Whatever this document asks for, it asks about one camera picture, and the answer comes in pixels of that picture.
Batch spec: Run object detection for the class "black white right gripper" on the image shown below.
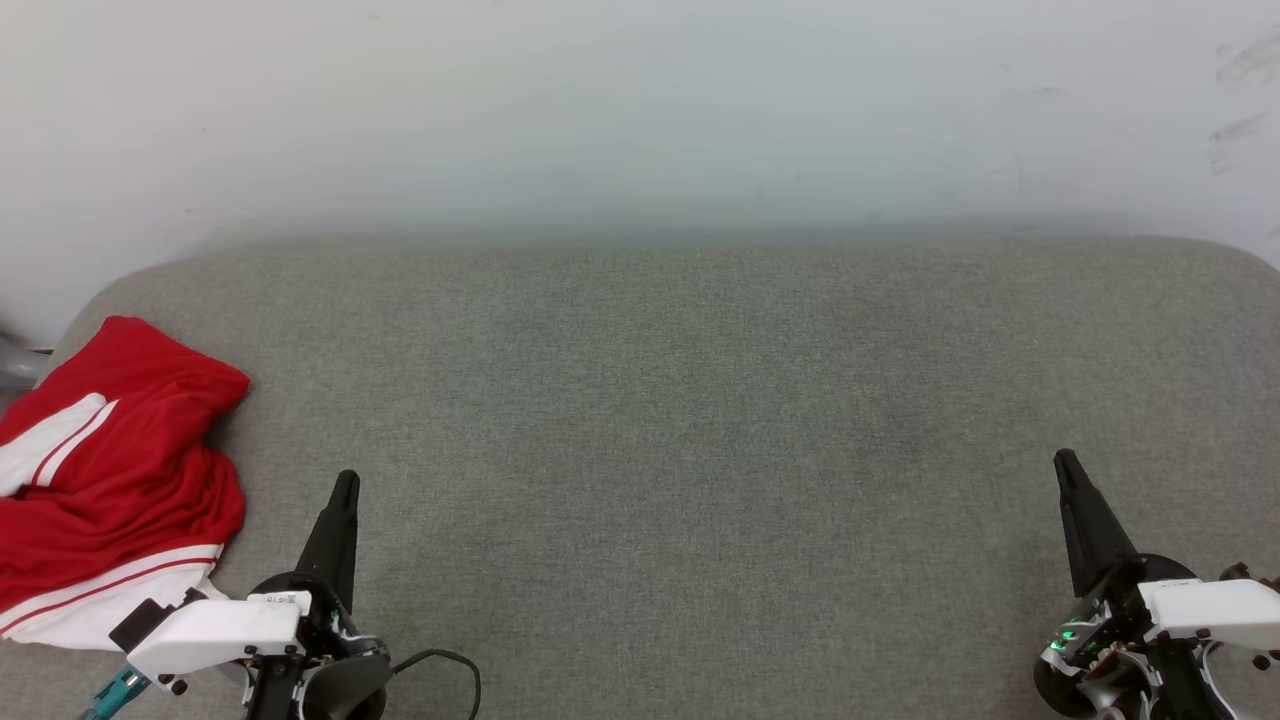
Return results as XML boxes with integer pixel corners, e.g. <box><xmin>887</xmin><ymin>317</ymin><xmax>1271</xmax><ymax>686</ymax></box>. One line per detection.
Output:
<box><xmin>1033</xmin><ymin>449</ymin><xmax>1242</xmax><ymax>720</ymax></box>

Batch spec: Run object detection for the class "grey curved plastic object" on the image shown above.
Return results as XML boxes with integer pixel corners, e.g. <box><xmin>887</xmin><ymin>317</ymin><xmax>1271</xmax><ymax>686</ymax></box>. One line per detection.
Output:
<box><xmin>0</xmin><ymin>330</ymin><xmax>54</xmax><ymax>392</ymax></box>

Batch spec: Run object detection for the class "thin black left gripper cable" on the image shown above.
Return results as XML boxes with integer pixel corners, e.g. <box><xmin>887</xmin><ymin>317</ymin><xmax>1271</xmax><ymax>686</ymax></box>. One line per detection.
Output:
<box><xmin>388</xmin><ymin>649</ymin><xmax>484</xmax><ymax>720</ymax></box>

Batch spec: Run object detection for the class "red white sports jersey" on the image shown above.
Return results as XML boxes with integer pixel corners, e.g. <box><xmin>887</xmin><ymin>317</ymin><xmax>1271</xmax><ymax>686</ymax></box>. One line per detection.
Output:
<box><xmin>0</xmin><ymin>316</ymin><xmax>251</xmax><ymax>652</ymax></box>

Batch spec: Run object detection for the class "teal left camera connector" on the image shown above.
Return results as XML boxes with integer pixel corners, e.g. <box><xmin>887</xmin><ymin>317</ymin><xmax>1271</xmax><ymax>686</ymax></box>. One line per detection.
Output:
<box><xmin>79</xmin><ymin>665</ymin><xmax>152</xmax><ymax>720</ymax></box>

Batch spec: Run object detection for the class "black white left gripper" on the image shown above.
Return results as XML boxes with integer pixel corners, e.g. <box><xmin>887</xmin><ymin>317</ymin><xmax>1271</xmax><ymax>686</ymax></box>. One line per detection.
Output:
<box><xmin>245</xmin><ymin>470</ymin><xmax>394</xmax><ymax>720</ymax></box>

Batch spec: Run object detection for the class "grey fabric sofa seat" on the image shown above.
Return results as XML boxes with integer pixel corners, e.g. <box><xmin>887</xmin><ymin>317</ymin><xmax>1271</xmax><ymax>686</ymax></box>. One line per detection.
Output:
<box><xmin>0</xmin><ymin>235</ymin><xmax>1280</xmax><ymax>720</ymax></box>

